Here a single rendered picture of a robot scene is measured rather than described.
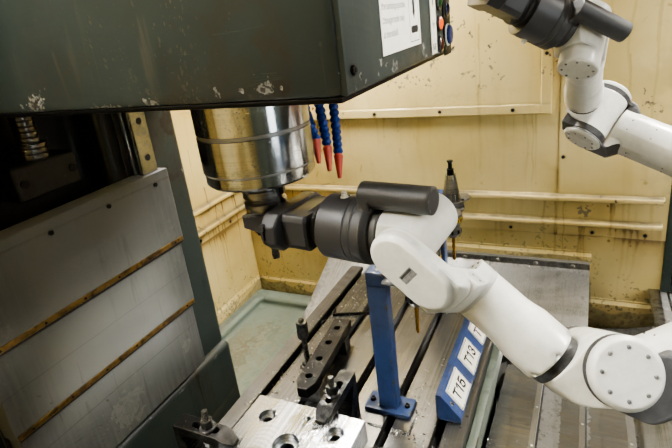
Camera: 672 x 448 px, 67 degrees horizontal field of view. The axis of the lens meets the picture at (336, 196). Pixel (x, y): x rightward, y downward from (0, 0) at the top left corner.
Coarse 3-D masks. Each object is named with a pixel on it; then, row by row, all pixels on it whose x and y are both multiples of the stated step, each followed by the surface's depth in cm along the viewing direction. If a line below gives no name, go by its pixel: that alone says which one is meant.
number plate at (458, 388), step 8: (456, 368) 109; (456, 376) 107; (448, 384) 104; (456, 384) 106; (464, 384) 107; (448, 392) 102; (456, 392) 104; (464, 392) 106; (456, 400) 103; (464, 400) 104
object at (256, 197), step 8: (248, 192) 73; (256, 192) 72; (264, 192) 72; (272, 192) 72; (280, 192) 74; (248, 200) 72; (256, 200) 72; (264, 200) 72; (272, 200) 73; (280, 200) 74; (248, 208) 73; (256, 208) 72; (264, 208) 72
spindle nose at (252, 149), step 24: (192, 120) 68; (216, 120) 64; (240, 120) 63; (264, 120) 64; (288, 120) 65; (216, 144) 65; (240, 144) 64; (264, 144) 64; (288, 144) 66; (312, 144) 71; (216, 168) 67; (240, 168) 65; (264, 168) 65; (288, 168) 67; (312, 168) 71; (240, 192) 67
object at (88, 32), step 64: (0, 0) 66; (64, 0) 61; (128, 0) 57; (192, 0) 54; (256, 0) 51; (320, 0) 48; (0, 64) 70; (64, 64) 65; (128, 64) 61; (192, 64) 57; (256, 64) 53; (320, 64) 50; (384, 64) 59
